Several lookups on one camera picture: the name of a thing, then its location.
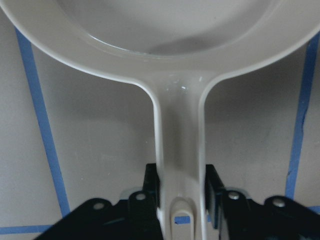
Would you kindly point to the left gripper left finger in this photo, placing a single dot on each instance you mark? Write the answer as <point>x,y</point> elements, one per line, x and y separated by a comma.
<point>133,218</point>

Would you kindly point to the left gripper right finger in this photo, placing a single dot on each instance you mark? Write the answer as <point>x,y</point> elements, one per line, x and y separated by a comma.
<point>237,217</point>

